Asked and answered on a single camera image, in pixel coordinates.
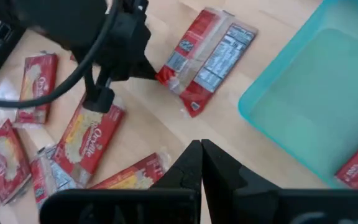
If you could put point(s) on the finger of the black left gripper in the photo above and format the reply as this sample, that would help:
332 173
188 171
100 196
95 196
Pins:
143 72

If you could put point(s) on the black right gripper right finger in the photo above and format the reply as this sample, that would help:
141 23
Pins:
259 205

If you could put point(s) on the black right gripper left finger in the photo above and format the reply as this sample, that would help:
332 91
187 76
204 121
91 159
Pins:
166 205

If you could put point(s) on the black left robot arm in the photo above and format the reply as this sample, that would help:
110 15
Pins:
57 21

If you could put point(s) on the teal plastic basket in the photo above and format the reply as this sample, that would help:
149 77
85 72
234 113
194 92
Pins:
315 93

